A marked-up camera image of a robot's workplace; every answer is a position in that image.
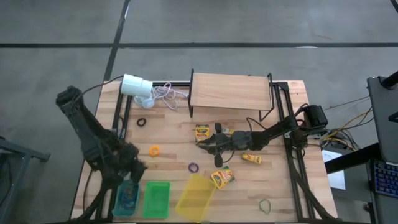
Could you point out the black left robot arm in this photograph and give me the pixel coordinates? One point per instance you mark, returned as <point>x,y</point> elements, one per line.
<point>84,127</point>

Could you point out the black coil wristband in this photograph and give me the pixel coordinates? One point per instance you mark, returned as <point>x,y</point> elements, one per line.
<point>138,122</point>

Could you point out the grey metal cart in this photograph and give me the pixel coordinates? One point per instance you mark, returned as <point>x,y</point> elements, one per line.
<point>18,152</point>

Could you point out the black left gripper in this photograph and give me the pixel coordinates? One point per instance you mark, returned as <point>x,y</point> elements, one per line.
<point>130,161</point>

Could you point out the white desk lamp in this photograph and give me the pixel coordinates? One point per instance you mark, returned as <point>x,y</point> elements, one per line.
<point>135,85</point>

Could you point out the Crayola crayon box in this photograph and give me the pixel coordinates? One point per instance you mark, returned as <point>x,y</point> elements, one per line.
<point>202,133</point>
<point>222,178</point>

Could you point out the black desk bar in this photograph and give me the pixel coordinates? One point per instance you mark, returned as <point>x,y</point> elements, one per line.
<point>351,158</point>

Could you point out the teal plastic bin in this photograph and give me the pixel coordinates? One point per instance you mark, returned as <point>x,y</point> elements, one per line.
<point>124,213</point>

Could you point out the black aluminium table frame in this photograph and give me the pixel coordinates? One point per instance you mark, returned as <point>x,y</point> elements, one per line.
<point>183,84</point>

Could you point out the white paper sheet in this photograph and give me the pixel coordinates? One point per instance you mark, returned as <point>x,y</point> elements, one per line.
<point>337,182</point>

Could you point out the backlit computer keyboard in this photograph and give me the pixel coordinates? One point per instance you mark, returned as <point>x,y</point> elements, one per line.
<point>387,179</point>

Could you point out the green rubber band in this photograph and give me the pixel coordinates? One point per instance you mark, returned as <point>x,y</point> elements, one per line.
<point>260,205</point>

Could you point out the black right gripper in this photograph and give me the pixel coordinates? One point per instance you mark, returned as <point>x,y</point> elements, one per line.
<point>230,140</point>

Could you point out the dark grey computer panel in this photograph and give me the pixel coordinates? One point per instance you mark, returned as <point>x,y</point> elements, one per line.
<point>384,118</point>

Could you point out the large orange rubber band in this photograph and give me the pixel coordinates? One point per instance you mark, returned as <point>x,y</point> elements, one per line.
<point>127,196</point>

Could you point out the purple coil wristband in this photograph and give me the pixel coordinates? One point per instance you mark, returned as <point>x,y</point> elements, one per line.
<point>189,168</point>

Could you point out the black pole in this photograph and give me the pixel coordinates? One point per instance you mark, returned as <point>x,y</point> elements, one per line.
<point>390,81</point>

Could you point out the wooden shelf riser black legs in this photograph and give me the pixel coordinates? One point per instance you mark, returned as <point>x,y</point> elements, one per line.
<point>230,91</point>

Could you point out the green plastic basket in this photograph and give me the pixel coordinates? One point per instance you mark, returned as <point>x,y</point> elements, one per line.
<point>156,200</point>

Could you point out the yellow translucent plastic bin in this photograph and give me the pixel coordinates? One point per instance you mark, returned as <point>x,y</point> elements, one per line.
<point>194,199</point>

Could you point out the orange coil wristband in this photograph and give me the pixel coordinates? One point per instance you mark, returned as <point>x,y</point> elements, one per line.
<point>150,151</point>

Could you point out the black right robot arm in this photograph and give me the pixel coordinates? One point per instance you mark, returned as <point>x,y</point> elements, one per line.
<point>273,132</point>

